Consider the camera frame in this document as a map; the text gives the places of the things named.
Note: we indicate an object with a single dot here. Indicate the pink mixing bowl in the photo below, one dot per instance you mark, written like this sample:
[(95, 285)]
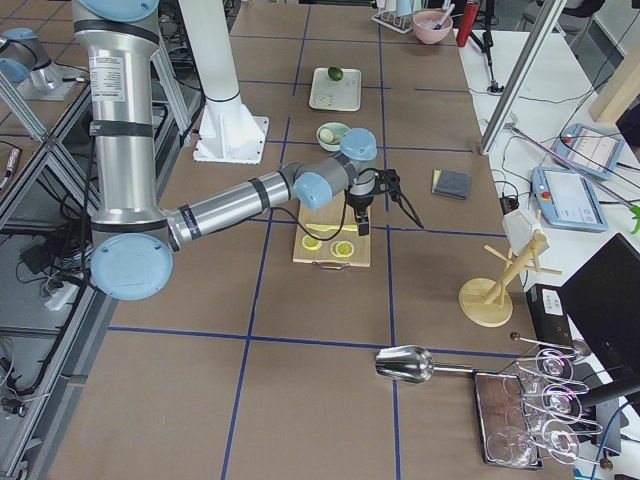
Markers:
[(429, 27)]

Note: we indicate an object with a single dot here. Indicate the teach pendant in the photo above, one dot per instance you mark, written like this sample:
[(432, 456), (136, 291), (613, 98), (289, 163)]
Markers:
[(592, 150), (567, 200)]

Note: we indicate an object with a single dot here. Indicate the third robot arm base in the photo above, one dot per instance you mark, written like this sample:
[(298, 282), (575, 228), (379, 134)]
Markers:
[(28, 66)]

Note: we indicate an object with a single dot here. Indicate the black monitor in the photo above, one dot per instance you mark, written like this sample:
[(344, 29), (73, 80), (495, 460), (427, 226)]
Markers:
[(602, 300)]

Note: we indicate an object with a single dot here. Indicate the white steamed bun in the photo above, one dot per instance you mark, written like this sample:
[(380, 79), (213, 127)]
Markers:
[(326, 135)]

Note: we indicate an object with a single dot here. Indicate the red bottle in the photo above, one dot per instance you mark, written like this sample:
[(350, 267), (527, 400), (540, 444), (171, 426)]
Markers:
[(466, 24)]

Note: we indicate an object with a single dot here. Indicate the yellow plastic knife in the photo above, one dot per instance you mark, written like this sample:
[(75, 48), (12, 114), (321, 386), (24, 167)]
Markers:
[(331, 227)]

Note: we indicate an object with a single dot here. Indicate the far teach pendant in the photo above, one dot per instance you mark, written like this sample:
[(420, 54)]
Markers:
[(592, 150)]

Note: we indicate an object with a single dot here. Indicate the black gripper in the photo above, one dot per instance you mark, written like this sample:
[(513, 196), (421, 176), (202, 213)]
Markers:
[(360, 202)]

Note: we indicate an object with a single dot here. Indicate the wooden mug tree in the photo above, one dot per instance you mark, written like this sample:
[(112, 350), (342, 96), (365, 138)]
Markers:
[(485, 301)]

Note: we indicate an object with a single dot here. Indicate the light blue cup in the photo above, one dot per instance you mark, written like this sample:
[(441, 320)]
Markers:
[(404, 7)]

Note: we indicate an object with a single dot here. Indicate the green lime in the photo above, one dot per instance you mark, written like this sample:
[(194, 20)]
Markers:
[(335, 73)]

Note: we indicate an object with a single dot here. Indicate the white bear print tray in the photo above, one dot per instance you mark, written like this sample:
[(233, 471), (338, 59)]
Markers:
[(333, 95)]

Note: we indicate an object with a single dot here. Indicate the aluminium frame post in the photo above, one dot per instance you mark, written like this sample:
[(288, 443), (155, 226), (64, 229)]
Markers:
[(543, 26)]

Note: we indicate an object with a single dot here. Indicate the near teach pendant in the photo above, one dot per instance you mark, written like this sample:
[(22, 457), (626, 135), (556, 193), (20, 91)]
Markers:
[(567, 200)]

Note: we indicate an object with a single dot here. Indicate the yellow sponge cloth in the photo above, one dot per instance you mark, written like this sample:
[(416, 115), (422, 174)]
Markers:
[(436, 178)]

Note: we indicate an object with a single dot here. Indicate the lemon slice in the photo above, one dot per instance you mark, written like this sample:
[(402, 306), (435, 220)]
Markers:
[(310, 243), (342, 249)]

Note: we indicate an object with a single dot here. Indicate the grey cleaning cloth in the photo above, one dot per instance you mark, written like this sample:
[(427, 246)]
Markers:
[(453, 184)]

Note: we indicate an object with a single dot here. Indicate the upper lemon slice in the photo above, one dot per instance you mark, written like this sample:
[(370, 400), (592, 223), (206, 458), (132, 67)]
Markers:
[(310, 243)]

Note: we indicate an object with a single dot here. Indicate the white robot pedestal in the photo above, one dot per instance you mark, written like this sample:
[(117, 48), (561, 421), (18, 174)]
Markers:
[(228, 132)]

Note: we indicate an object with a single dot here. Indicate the wine glass rack tray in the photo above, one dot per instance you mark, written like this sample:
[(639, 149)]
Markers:
[(535, 409)]

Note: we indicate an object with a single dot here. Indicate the white wire cup rack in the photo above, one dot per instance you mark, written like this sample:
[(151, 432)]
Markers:
[(398, 23)]

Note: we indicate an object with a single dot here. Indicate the bamboo cutting board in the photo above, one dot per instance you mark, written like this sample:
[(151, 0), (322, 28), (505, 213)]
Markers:
[(335, 212)]

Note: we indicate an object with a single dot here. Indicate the steel scoop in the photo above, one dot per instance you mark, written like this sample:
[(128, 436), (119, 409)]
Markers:
[(413, 364)]

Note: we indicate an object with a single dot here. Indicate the lower lemon slice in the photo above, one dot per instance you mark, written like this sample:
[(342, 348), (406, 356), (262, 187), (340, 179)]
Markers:
[(342, 249)]

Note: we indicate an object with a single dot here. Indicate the mint green bowl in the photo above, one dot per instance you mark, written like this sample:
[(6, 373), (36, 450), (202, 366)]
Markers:
[(339, 130)]

